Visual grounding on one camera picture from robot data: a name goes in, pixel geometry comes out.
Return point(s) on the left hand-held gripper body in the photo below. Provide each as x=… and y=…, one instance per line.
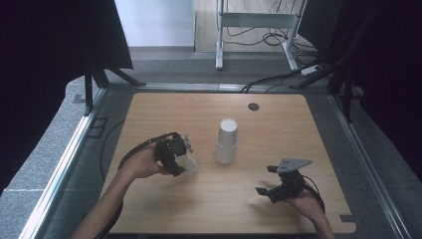
x=169, y=147

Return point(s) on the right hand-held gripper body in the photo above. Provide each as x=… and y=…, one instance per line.
x=292, y=186

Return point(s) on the person's right hand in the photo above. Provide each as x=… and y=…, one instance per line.
x=305, y=204

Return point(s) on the person's left hand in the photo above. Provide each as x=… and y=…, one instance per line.
x=142, y=162

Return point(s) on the black tape mark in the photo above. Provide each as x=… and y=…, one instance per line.
x=348, y=218

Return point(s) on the black tripod stand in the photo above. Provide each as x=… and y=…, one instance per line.
x=88, y=93

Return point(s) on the black metal stand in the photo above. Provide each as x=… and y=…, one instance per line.
x=347, y=99

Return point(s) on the white power strip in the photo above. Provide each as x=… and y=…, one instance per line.
x=310, y=70

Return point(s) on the white metal stand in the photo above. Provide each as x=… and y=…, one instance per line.
x=255, y=20

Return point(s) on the dark curtain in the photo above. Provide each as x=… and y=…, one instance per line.
x=391, y=66
x=40, y=66

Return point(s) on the aluminium floor rail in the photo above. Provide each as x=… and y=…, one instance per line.
x=59, y=172
x=371, y=172

